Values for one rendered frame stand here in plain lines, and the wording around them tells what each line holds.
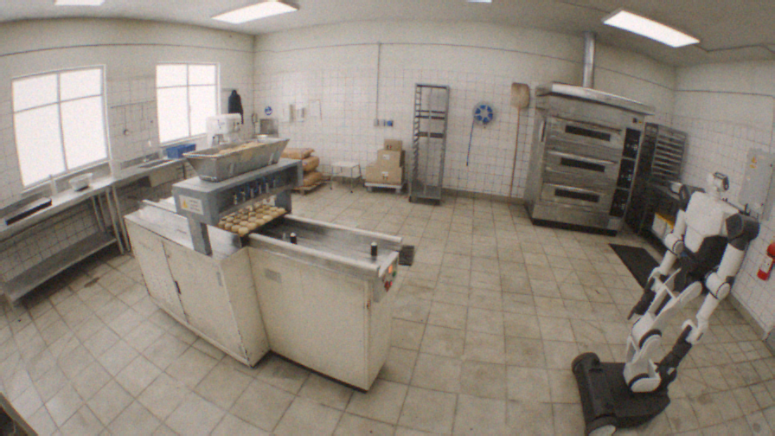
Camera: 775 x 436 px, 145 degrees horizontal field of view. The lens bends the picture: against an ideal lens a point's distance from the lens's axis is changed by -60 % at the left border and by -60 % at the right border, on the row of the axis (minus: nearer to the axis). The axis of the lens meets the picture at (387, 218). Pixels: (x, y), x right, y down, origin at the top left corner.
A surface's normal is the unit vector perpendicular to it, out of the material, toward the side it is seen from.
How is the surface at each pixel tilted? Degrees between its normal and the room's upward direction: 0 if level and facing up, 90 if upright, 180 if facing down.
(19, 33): 90
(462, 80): 90
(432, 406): 0
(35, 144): 90
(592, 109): 90
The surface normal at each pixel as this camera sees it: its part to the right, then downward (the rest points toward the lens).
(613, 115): -0.27, 0.35
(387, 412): 0.04, -0.93
